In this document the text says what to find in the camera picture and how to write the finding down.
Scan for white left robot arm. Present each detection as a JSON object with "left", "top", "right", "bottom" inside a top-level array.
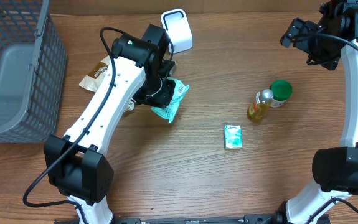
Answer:
[{"left": 44, "top": 24, "right": 176, "bottom": 223}]

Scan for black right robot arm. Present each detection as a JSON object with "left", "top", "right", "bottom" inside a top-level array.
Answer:
[{"left": 270, "top": 1, "right": 358, "bottom": 223}]

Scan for cream brown bread bag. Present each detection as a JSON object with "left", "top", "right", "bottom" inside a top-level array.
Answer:
[{"left": 79, "top": 56, "right": 110, "bottom": 92}]

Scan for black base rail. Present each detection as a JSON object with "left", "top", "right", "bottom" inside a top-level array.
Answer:
[{"left": 112, "top": 214, "right": 287, "bottom": 224}]

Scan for green-capped white bottle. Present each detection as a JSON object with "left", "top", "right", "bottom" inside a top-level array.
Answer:
[{"left": 270, "top": 80, "right": 293, "bottom": 108}]

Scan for light teal snack packet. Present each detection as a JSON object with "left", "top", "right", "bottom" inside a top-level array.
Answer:
[{"left": 151, "top": 77, "right": 190, "bottom": 123}]

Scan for yellow Vim dish soap bottle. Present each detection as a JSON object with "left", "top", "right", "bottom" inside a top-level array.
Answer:
[{"left": 247, "top": 88, "right": 274, "bottom": 123}]

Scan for white barcode scanner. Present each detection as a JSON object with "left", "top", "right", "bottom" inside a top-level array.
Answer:
[{"left": 161, "top": 9, "right": 193, "bottom": 54}]

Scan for dark grey plastic basket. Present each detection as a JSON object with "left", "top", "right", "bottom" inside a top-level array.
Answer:
[{"left": 0, "top": 1, "right": 67, "bottom": 143}]

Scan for small teal white box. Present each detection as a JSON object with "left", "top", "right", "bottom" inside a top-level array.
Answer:
[{"left": 224, "top": 125, "right": 242, "bottom": 150}]

